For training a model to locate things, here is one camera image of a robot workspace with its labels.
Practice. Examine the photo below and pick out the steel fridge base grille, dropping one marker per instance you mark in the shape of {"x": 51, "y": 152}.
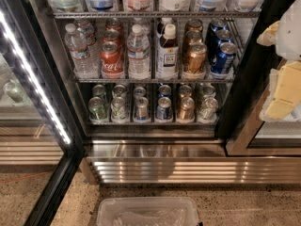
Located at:
{"x": 169, "y": 162}

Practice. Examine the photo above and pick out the rear blue can bottom shelf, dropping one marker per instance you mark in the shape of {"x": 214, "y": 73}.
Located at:
{"x": 164, "y": 91}

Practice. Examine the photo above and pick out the red coca-cola can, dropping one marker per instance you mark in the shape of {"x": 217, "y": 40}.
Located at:
{"x": 113, "y": 24}
{"x": 112, "y": 67}
{"x": 112, "y": 35}

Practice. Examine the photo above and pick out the middle red Coca-Cola can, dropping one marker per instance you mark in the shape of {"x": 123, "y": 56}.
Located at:
{"x": 112, "y": 35}

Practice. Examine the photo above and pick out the front blue can bottom shelf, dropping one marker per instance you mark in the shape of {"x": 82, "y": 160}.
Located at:
{"x": 164, "y": 109}

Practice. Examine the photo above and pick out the front silver can bottom right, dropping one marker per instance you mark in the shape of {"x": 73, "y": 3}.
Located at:
{"x": 207, "y": 110}

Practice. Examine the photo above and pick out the top wire shelf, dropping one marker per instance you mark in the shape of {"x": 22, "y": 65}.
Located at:
{"x": 153, "y": 14}

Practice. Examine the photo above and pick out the middle blue can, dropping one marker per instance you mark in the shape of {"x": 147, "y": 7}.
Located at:
{"x": 219, "y": 37}

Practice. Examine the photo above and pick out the rear green can bottom shelf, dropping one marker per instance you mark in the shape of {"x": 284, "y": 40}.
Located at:
{"x": 99, "y": 91}

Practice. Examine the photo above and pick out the white green can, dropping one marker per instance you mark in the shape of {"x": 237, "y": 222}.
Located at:
{"x": 119, "y": 111}
{"x": 119, "y": 91}

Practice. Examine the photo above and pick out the rear gold can bottom shelf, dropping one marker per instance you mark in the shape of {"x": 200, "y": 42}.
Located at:
{"x": 184, "y": 91}

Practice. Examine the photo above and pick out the middle gold can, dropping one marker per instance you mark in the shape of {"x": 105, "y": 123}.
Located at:
{"x": 191, "y": 37}

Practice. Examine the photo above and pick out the brown tea bottle white label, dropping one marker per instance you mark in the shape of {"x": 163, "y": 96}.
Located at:
{"x": 167, "y": 53}

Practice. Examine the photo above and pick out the front left water bottle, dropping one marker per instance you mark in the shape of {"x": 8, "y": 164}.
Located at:
{"x": 76, "y": 42}

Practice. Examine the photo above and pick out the rear silver blue can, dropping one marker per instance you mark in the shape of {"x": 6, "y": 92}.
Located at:
{"x": 139, "y": 92}

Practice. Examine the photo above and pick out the clear plastic bin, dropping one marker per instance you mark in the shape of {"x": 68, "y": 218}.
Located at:
{"x": 148, "y": 211}

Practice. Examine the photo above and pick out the rear centre water bottle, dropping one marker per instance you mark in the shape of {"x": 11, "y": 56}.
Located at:
{"x": 146, "y": 28}

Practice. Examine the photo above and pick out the rear silver can bottom right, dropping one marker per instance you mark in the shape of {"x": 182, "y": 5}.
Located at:
{"x": 206, "y": 91}

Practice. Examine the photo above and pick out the rear red Coca-Cola can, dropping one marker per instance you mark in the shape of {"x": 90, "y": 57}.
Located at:
{"x": 113, "y": 24}

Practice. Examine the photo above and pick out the front silver blue can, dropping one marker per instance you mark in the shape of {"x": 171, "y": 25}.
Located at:
{"x": 141, "y": 112}

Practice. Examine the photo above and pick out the rear white green can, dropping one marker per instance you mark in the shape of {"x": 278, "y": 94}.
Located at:
{"x": 119, "y": 91}

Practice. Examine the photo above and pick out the front gold can bottom shelf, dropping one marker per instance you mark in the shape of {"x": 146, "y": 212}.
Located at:
{"x": 186, "y": 109}

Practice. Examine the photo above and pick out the wire shelf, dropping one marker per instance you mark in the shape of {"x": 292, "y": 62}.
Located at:
{"x": 152, "y": 81}
{"x": 153, "y": 14}

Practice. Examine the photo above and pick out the water bottle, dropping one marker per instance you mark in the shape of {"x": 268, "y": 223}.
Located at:
{"x": 138, "y": 51}
{"x": 146, "y": 28}
{"x": 86, "y": 27}
{"x": 76, "y": 42}

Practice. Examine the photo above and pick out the front green can bottom shelf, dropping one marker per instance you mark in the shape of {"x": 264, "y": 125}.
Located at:
{"x": 97, "y": 110}

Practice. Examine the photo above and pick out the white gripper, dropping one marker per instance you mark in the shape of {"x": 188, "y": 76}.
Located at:
{"x": 290, "y": 37}

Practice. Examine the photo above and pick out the front white green can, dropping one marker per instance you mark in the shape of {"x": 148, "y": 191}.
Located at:
{"x": 119, "y": 111}

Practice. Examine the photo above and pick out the rear left water bottle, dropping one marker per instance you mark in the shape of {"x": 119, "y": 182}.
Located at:
{"x": 86, "y": 27}

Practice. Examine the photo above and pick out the silver blue can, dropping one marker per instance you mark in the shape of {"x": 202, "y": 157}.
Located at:
{"x": 139, "y": 92}
{"x": 141, "y": 112}

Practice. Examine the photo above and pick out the blue can shelf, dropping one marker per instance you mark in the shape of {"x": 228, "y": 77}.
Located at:
{"x": 164, "y": 109}
{"x": 164, "y": 91}

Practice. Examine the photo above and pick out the front centre water bottle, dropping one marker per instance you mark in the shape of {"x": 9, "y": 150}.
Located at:
{"x": 138, "y": 51}

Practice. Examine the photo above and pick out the green can shelf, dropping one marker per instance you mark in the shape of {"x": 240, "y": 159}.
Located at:
{"x": 97, "y": 110}
{"x": 99, "y": 91}

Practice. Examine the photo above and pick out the gold can shelf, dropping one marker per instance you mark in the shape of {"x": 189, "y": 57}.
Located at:
{"x": 184, "y": 91}
{"x": 186, "y": 109}

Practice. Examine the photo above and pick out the middle wire shelf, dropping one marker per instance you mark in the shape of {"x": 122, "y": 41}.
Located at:
{"x": 152, "y": 81}

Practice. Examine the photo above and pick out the front red Coca-Cola can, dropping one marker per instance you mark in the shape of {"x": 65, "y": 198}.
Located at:
{"x": 112, "y": 67}

